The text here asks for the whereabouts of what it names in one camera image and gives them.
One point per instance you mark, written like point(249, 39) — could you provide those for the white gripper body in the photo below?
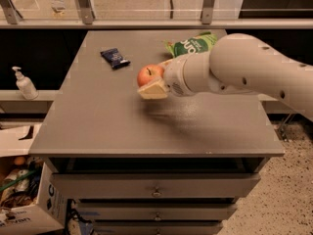
point(175, 75)

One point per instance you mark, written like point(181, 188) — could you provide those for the red apple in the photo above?
point(148, 73)

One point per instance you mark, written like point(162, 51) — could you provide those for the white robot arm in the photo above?
point(236, 64)

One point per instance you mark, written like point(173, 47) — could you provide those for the green rice chip bag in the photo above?
point(197, 44)

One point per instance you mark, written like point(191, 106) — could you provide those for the dark blue snack packet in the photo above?
point(114, 58)

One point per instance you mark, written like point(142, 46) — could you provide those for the grey drawer cabinet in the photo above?
point(98, 124)

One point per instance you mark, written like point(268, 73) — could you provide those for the white pump dispenser bottle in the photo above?
point(25, 85)

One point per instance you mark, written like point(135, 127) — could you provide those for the top drawer with knob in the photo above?
point(155, 186)

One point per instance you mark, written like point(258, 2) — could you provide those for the drawer with knob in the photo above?
point(155, 186)
point(156, 211)
point(157, 228)

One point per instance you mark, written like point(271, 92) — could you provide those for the middle drawer with knob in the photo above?
point(156, 211)

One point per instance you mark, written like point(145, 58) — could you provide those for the bottom drawer with knob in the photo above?
point(157, 228)

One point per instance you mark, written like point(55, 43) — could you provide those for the white cardboard box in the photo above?
point(30, 203)

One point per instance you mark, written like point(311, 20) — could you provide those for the metal railing post right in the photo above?
point(207, 11)

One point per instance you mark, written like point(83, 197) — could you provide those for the metal railing post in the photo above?
point(86, 11)
point(10, 12)
point(207, 11)

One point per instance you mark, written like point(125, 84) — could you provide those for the metal railing post middle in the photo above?
point(86, 11)

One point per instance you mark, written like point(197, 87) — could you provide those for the metal railing post left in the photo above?
point(10, 12)

